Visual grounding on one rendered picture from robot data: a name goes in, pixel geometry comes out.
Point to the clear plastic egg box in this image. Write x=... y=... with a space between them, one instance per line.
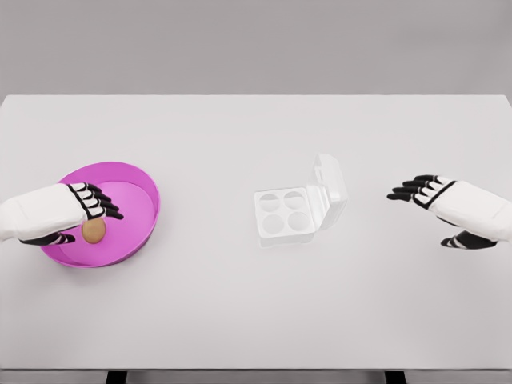
x=284 y=218

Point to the brown egg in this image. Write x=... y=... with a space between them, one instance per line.
x=94 y=233

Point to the pink round bowl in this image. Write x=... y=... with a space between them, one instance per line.
x=132 y=208

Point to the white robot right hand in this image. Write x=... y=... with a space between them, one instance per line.
x=464 y=204

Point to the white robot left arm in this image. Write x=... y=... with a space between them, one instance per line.
x=7 y=222

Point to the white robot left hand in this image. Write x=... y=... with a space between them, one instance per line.
x=48 y=212

